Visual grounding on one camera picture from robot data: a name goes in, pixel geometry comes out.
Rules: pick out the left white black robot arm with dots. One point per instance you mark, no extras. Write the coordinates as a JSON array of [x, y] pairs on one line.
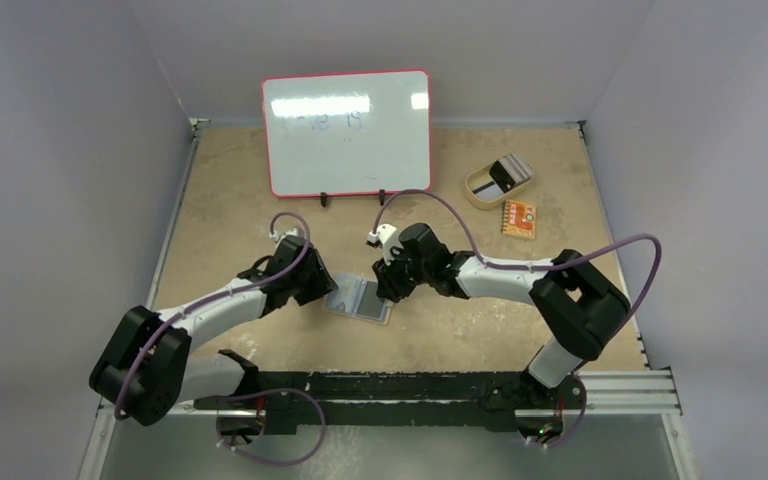
[[142, 368]]

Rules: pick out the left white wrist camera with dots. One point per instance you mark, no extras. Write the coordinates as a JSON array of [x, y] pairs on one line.
[[295, 231]]

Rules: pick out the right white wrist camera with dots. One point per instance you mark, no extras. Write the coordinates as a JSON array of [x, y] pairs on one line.
[[383, 236]]

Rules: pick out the aluminium frame rail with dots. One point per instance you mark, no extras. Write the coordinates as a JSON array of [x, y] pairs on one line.
[[607, 393]]

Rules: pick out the striped card lying in tray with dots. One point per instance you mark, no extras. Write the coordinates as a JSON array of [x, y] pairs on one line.
[[488, 192]]

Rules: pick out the beige card holder wallet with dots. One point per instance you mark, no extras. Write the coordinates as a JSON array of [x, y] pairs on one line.
[[356, 297]]

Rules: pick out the orange card pack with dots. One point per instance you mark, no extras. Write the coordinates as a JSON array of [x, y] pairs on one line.
[[518, 219]]

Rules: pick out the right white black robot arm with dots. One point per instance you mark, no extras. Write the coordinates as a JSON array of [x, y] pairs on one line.
[[582, 308]]

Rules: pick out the pink framed whiteboard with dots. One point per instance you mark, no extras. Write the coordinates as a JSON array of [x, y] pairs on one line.
[[348, 133]]

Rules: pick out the glossy black credit card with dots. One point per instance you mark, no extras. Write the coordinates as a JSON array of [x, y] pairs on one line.
[[370, 306]]

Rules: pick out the beige oval tray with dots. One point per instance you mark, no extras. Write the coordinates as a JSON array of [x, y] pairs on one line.
[[480, 177]]

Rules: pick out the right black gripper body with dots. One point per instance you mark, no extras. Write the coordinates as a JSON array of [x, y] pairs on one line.
[[389, 281]]

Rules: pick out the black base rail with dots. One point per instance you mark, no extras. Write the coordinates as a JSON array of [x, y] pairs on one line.
[[496, 401]]

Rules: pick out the silver VIP credit card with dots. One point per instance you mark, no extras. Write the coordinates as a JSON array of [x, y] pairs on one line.
[[344, 298]]

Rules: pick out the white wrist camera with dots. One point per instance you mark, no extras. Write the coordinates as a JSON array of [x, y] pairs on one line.
[[295, 231], [383, 236]]

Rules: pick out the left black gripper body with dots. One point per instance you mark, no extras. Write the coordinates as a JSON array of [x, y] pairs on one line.
[[311, 284]]

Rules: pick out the credit card stack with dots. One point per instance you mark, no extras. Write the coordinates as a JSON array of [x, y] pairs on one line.
[[511, 171]]

